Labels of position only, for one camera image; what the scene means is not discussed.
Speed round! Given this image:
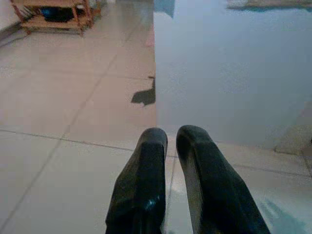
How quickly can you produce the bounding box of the low wooden shelf rack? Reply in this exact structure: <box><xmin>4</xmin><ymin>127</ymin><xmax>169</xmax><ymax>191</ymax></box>
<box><xmin>11</xmin><ymin>0</ymin><xmax>102</xmax><ymax>37</ymax></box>

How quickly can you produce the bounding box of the black table leg foot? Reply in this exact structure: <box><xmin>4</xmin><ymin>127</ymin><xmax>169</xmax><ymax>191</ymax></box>
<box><xmin>131</xmin><ymin>76</ymin><xmax>157</xmax><ymax>107</ymax></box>

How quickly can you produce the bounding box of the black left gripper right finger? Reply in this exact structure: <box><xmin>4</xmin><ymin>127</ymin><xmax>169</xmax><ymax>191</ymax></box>
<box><xmin>175</xmin><ymin>125</ymin><xmax>272</xmax><ymax>234</ymax></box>

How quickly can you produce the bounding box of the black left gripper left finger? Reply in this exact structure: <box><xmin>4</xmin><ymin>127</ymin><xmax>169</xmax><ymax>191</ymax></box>
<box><xmin>104</xmin><ymin>127</ymin><xmax>169</xmax><ymax>234</ymax></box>

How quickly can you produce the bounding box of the dark bag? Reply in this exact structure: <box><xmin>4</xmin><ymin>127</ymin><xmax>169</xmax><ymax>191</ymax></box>
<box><xmin>40</xmin><ymin>6</ymin><xmax>74</xmax><ymax>23</ymax></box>

